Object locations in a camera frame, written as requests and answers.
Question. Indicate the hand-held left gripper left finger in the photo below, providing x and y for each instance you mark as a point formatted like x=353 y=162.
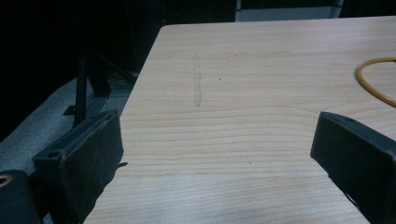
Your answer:
x=84 y=161

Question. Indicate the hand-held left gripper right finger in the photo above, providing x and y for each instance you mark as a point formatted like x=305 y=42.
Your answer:
x=361 y=158

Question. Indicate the black metal stand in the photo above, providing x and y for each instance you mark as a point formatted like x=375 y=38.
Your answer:
x=81 y=90

